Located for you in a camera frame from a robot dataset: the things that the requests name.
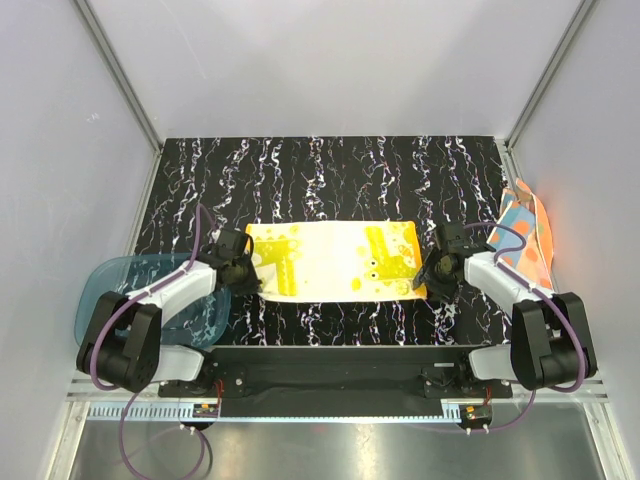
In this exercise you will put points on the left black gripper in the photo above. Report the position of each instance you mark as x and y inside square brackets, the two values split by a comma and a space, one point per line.
[252, 285]

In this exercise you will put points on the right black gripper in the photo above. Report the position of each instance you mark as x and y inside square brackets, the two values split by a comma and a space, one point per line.
[442, 293]

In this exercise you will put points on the yellow white patterned towel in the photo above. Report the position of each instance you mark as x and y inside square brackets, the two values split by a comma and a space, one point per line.
[337, 261]

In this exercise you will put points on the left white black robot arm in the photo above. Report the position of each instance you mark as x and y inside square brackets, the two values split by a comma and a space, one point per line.
[121, 346]

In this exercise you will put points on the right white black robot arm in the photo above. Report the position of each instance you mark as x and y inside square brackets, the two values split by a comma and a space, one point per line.
[550, 344]

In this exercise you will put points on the black marble pattern mat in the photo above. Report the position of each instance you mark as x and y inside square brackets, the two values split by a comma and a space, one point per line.
[210, 183]

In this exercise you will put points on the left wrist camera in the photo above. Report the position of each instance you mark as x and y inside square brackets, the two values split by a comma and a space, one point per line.
[231, 243]

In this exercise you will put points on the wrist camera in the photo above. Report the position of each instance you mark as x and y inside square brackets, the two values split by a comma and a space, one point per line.
[453, 238]
[231, 243]

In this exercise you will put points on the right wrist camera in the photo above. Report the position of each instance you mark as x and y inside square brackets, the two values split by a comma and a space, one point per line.
[453, 238]

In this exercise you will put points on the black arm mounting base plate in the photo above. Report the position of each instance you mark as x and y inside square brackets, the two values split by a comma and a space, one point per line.
[242, 371]

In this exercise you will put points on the grey slotted cable duct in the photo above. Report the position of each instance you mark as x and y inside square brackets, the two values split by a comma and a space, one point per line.
[164, 411]

